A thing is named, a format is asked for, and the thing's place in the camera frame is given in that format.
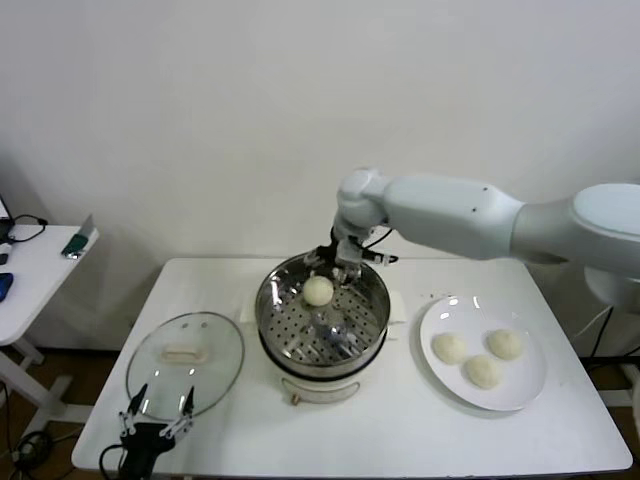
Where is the glass lid with cream handle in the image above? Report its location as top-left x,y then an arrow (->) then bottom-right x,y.
124,311 -> 246,420

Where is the white hanging cable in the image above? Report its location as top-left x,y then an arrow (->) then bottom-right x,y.
574,303 -> 616,340

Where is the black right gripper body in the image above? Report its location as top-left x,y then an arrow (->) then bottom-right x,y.
319,227 -> 369,275

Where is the black hanging cable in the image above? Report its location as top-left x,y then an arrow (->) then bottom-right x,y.
584,307 -> 640,374

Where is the stainless steel steamer basket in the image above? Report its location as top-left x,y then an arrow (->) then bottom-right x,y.
239,250 -> 405,370

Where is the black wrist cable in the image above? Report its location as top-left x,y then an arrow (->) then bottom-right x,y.
98,442 -> 126,480
359,225 -> 400,266

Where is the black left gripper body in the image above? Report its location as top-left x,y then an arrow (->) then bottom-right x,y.
117,422 -> 174,480

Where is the black floor cable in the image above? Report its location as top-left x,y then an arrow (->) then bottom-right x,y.
0,382 -> 76,474

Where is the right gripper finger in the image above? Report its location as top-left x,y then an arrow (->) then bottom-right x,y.
332,264 -> 365,291
303,247 -> 331,274

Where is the white electric cooker base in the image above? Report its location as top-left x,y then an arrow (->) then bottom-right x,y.
257,319 -> 401,407

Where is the white table base frame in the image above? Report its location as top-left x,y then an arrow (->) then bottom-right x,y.
597,360 -> 640,407

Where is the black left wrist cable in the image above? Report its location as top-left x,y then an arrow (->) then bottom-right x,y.
98,442 -> 126,480

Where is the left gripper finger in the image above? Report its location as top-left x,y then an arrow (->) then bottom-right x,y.
118,383 -> 150,435
158,386 -> 196,440

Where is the white steamed baozi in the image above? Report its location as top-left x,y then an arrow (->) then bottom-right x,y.
487,329 -> 524,361
432,332 -> 469,364
302,275 -> 334,307
462,354 -> 502,389

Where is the white side table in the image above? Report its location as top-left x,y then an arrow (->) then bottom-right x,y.
0,224 -> 99,439

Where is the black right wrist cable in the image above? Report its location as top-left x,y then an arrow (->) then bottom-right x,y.
359,225 -> 400,266

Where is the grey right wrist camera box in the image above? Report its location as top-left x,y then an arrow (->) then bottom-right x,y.
338,239 -> 365,266

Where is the white round plate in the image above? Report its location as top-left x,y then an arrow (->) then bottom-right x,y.
417,295 -> 548,413

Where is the black looped cable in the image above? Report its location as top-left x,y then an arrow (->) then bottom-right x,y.
0,214 -> 49,246

